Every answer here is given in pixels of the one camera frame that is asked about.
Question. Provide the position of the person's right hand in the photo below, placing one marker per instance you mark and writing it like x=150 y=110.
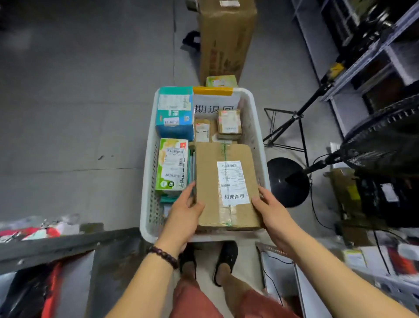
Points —
x=281 y=229

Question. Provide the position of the person's left hand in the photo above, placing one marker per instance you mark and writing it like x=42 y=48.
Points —
x=180 y=226

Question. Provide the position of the dark green cardboard box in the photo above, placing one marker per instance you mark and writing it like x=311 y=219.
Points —
x=209 y=183

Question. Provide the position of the white plastic basket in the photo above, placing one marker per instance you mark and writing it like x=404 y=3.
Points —
x=149 y=183

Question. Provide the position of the teal box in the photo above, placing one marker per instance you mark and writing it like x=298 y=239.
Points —
x=191 y=167

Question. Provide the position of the blue cardboard box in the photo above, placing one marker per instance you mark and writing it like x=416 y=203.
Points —
x=173 y=131

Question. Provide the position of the brown box labelled 0227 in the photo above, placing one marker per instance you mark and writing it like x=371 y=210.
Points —
x=214 y=136

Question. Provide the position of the taped brown parcel long label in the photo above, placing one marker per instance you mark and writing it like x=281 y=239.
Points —
x=202 y=131

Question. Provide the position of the person's right forearm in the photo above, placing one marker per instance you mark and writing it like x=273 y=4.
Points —
x=337 y=281

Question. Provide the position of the person's left forearm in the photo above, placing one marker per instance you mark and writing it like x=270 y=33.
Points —
x=144 y=288

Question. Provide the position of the person's black shoe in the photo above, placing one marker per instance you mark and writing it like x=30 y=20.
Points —
x=188 y=258
x=227 y=255

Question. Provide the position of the person's red trouser leg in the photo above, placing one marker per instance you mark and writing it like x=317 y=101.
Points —
x=262 y=304
x=193 y=301

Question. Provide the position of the white flat board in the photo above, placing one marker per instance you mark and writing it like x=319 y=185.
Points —
x=281 y=272

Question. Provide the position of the black standing fan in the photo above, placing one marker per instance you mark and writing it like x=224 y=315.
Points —
x=288 y=183

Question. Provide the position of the olive brown box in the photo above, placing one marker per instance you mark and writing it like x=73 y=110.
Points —
x=343 y=193

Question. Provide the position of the small yellowish box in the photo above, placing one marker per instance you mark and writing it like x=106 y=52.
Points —
x=353 y=258

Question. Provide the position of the black machine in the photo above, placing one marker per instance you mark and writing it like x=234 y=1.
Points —
x=386 y=200

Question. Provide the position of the black tripod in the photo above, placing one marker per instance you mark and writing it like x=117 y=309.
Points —
x=296 y=116

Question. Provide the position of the white paper sign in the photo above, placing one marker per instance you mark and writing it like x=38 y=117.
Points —
x=212 y=106

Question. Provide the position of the white perforated metal rack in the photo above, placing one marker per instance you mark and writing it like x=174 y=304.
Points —
x=392 y=285

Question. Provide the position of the yellow tape piece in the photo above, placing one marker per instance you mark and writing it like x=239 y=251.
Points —
x=212 y=91

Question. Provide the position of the red plastic tray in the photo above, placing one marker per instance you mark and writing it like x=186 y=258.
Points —
x=50 y=288

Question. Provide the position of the small green and white box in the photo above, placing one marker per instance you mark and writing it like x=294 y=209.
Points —
x=222 y=81

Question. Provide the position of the black floor object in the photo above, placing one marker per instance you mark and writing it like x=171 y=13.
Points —
x=191 y=41

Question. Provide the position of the white storage rack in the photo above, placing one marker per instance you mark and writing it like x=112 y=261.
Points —
x=314 y=42

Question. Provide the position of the tall printed floor carton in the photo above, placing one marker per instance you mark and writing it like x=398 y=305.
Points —
x=226 y=39

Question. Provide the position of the grey floor item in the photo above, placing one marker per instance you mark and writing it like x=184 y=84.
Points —
x=192 y=5

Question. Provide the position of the grey metal rack frame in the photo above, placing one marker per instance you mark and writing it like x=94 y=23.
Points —
x=82 y=242

